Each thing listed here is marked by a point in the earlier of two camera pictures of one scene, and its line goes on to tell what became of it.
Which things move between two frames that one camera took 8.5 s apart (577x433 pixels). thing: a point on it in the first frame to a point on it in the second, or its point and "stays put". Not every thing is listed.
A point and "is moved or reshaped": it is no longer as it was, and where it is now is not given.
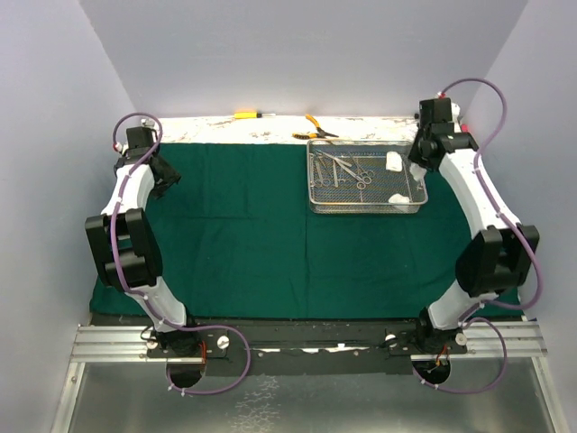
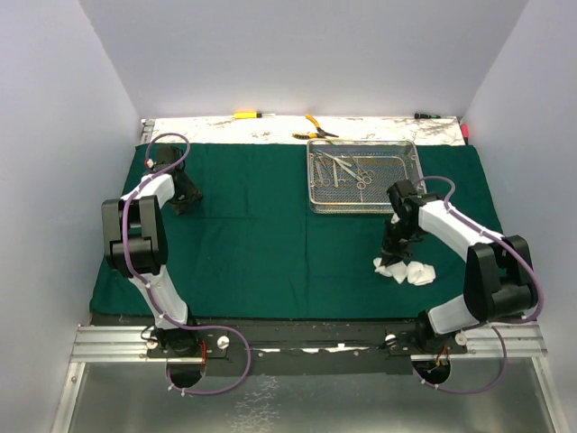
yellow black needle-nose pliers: x=318 y=134 stays put
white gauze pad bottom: x=398 y=198 is moved or reshaped
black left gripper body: x=165 y=179 to x=185 y=197
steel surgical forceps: x=322 y=179 stays put
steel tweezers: x=334 y=158 stays put
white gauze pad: x=417 y=172 to x=398 y=271
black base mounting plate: x=301 y=345 stays put
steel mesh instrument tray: x=363 y=176 stays put
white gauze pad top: x=393 y=161 to x=420 y=274
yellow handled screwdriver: x=249 y=115 stays put
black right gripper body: x=416 y=153 to x=398 y=240
